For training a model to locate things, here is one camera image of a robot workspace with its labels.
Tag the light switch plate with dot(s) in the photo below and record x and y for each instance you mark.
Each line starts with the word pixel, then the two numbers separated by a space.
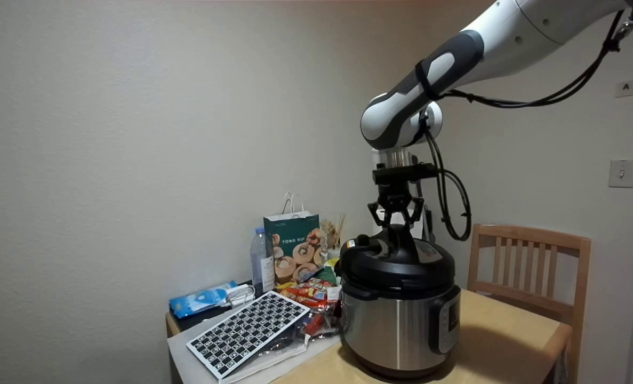
pixel 622 173

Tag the black rice cooker lid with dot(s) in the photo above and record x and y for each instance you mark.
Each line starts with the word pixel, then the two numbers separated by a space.
pixel 396 266

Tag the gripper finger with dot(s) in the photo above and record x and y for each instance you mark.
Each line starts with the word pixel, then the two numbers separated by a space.
pixel 416 209
pixel 377 210

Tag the dried reeds in jar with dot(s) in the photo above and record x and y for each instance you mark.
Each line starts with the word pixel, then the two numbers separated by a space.
pixel 333 232

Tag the checkered calibration board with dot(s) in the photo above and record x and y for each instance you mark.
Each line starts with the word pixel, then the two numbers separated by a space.
pixel 247 333

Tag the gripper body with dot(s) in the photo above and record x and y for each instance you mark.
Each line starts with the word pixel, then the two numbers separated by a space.
pixel 395 194

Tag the steel rice cooker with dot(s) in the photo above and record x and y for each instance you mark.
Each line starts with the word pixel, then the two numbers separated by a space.
pixel 396 325

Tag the wooden chair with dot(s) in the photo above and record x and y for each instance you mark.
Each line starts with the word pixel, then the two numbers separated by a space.
pixel 529 266

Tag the green printed paper bag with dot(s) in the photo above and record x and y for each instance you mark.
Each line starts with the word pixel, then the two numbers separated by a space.
pixel 295 240

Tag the blue wipes packet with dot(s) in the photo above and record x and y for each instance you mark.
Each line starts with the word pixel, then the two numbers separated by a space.
pixel 199 301

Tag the clear water bottle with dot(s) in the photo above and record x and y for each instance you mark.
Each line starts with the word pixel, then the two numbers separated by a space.
pixel 262 261

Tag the white wall label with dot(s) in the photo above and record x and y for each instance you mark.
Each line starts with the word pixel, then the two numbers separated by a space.
pixel 626 88

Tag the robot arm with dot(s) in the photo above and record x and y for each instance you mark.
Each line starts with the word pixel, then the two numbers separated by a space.
pixel 508 37

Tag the heap of snack packets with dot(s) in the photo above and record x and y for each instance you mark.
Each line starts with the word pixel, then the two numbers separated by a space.
pixel 313 296

